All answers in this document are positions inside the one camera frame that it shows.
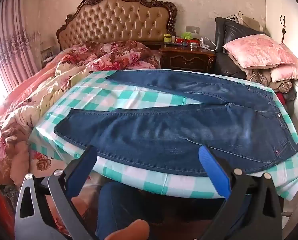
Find tufted leather carved headboard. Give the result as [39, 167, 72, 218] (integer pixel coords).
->
[56, 0, 178, 52]

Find pink curtain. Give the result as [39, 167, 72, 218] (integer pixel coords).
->
[0, 0, 40, 94]

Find dark wooden nightstand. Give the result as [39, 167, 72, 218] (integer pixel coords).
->
[160, 44, 217, 73]

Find black leather chair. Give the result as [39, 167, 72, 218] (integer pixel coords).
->
[214, 17, 271, 78]

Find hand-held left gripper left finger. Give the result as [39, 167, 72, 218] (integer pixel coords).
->
[14, 145, 99, 240]

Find floral quilt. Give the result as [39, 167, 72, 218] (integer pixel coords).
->
[0, 40, 162, 240]

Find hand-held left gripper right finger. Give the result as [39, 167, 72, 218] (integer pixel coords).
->
[198, 145, 283, 240]

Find red hanging wall ornament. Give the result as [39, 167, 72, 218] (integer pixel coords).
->
[280, 15, 288, 45]

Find brown plaid cloth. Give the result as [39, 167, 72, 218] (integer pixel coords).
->
[245, 69, 293, 93]

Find small framed picture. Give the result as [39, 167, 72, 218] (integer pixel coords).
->
[41, 46, 55, 62]

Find large pink floral pillow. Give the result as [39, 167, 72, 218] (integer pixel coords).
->
[222, 34, 298, 69]

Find person's leg in jeans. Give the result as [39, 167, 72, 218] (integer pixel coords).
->
[95, 181, 164, 240]

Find small pink floral pillow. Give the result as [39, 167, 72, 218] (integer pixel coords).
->
[270, 44, 298, 82]

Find person's foot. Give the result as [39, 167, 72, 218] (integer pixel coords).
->
[109, 219, 150, 240]

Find blue denim pants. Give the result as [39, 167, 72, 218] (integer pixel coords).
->
[53, 69, 298, 177]

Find green white checked tablecloth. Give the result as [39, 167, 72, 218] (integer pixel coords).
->
[29, 69, 298, 202]

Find beige cushion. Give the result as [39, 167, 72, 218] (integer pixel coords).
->
[239, 15, 263, 33]

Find white cable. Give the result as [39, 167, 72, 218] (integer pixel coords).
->
[201, 37, 217, 52]

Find red box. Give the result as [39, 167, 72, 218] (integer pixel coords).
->
[176, 37, 200, 45]

